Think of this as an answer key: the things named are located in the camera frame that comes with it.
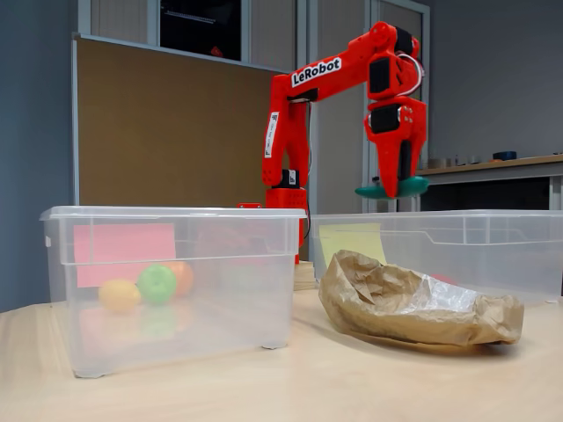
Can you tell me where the brown cork board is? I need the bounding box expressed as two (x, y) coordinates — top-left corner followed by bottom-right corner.
(71, 33), (304, 208)

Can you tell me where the yellow paper note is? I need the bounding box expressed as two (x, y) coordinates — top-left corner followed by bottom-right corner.
(318, 222), (388, 267)

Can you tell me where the yellow toy lemon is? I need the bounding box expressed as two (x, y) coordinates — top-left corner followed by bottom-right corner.
(98, 279), (142, 314)

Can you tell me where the green toy apple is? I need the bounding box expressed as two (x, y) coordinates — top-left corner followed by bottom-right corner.
(135, 263), (178, 307)

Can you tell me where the grey sideboard with wooden top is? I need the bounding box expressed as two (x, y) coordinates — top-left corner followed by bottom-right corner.
(415, 153), (563, 213)

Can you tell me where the dark green toy cucumber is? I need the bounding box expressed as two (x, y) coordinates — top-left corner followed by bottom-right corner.
(355, 176), (430, 200)

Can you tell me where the pink paper note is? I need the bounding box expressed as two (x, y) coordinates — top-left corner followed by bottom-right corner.
(73, 222), (178, 289)

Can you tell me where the toy orange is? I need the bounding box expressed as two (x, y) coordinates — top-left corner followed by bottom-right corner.
(169, 261), (195, 296)

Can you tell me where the clear plastic bin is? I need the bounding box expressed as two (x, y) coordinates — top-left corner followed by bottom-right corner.
(310, 209), (563, 305)
(39, 205), (308, 379)

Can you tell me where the crumpled brown paper bag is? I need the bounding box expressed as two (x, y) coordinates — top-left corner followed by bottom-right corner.
(318, 249), (525, 347)

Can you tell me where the wooden base block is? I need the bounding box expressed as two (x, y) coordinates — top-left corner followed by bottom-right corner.
(293, 259), (318, 292)

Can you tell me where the grey tall cabinet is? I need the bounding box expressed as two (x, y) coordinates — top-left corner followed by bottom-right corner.
(77, 0), (432, 215)

